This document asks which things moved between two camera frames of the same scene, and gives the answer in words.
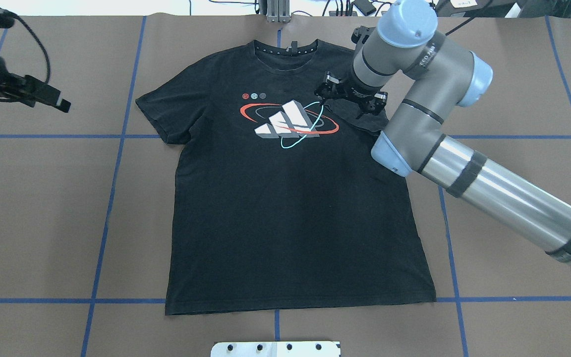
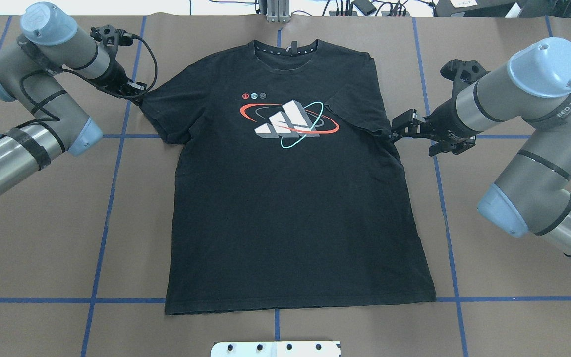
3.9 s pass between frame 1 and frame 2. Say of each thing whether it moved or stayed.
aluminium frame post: stayed
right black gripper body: moved
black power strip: stayed
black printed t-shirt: stayed
